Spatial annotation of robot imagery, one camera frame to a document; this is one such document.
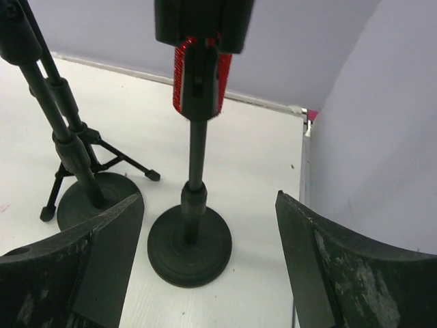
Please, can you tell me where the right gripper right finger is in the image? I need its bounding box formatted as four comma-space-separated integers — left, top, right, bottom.
275, 191, 436, 327

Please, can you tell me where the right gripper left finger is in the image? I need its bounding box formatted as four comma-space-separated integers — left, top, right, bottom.
1, 193, 143, 327

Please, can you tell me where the black round-base mic stand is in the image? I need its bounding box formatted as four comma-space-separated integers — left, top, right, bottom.
147, 0, 257, 288

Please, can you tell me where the red glitter microphone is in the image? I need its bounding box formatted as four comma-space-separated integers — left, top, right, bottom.
173, 36, 233, 122

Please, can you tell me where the black round-base clip stand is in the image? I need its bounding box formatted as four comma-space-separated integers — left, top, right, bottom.
1, 1, 145, 230

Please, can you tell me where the black tripod shock-mount stand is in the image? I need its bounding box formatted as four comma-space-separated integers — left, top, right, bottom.
20, 1, 160, 230

